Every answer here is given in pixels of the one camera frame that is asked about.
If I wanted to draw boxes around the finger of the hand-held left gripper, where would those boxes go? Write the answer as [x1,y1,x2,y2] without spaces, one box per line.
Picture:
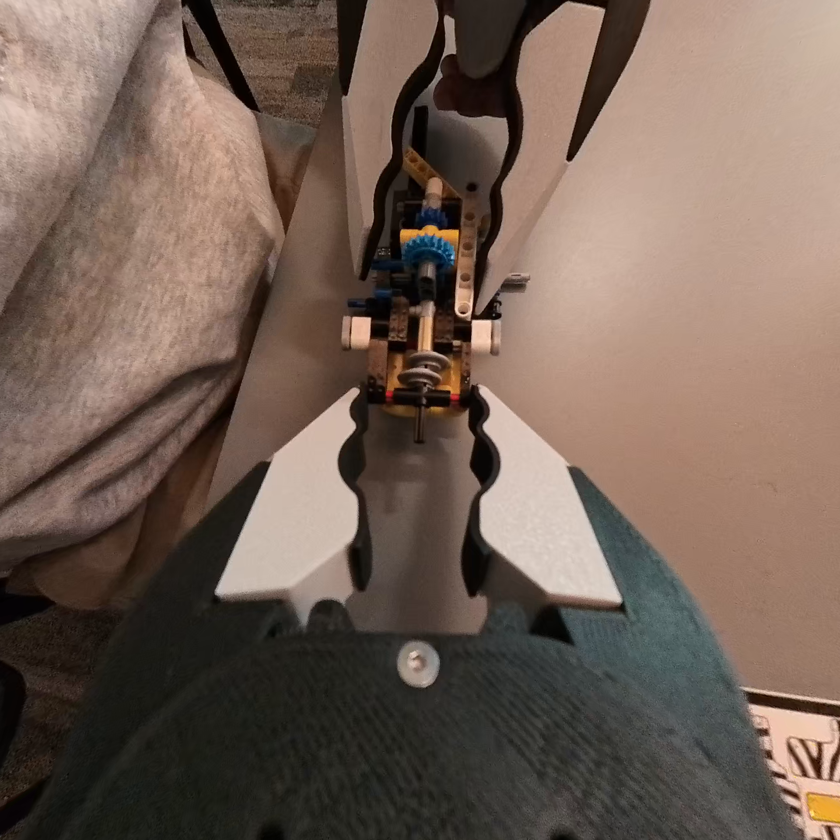
[338,0,447,282]
[474,0,608,317]

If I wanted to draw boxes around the beige pants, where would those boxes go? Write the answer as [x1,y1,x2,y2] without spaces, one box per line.
[0,108,319,614]

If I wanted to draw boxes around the dark chair base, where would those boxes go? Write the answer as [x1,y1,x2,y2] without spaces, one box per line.
[0,591,53,756]

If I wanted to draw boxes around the person's left hand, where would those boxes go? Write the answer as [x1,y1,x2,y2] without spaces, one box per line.
[432,54,514,120]

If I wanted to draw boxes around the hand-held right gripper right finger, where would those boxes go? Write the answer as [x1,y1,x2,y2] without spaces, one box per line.
[462,384,624,624]

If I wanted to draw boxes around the lego vehicle chassis model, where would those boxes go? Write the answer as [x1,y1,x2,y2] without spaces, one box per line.
[341,108,531,447]

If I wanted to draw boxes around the zebra striped sticker sheet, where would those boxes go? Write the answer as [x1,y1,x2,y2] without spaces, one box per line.
[742,686,840,840]

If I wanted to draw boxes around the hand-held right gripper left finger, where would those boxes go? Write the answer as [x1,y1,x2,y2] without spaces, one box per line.
[215,386,375,624]

